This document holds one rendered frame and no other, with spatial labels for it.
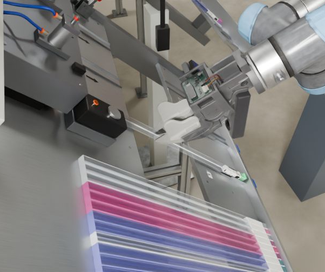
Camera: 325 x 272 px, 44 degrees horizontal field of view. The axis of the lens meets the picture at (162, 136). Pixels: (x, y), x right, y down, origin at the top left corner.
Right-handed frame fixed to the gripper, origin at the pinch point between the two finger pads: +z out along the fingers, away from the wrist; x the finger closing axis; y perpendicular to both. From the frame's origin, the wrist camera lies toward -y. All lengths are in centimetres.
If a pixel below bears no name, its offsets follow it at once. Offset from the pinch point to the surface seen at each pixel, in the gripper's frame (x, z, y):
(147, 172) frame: -33, 30, -56
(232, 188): 3.9, -3.4, -23.5
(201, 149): -3.9, -1.9, -16.0
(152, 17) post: -54, -3, -16
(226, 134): -13.4, -6.0, -29.5
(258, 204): 7.5, -6.0, -29.5
